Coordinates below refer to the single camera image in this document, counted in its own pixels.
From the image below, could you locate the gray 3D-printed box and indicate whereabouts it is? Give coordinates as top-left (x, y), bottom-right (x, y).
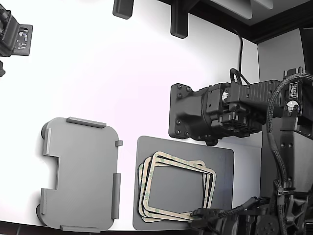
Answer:
top-left (36, 117), bottom-right (123, 233)

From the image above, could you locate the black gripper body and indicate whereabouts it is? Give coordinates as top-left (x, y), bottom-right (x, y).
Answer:
top-left (168, 82), bottom-right (222, 143)

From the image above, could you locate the dark gray flat plate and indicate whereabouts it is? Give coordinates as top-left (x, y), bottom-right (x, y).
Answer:
top-left (132, 136), bottom-right (235, 231)

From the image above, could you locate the black braided cable sleeve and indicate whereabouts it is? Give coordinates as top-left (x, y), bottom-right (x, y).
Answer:
top-left (266, 73), bottom-right (313, 235)

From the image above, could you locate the thin black cable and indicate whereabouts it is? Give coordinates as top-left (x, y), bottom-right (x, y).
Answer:
top-left (231, 27), bottom-right (245, 73)

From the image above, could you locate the black device with circuit board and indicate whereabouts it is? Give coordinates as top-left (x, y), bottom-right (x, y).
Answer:
top-left (0, 4), bottom-right (34, 58)

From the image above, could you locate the long black bracket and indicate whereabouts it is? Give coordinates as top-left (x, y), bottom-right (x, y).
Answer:
top-left (170, 0), bottom-right (189, 39)

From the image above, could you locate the braided cable with connector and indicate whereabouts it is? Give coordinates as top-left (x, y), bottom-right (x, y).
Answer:
top-left (190, 195), bottom-right (259, 221)

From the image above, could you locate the short black bracket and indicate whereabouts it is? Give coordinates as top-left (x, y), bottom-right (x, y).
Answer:
top-left (112, 0), bottom-right (134, 19)

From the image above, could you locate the black overhead beam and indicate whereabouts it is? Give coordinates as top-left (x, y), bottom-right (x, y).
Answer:
top-left (156, 0), bottom-right (313, 45)

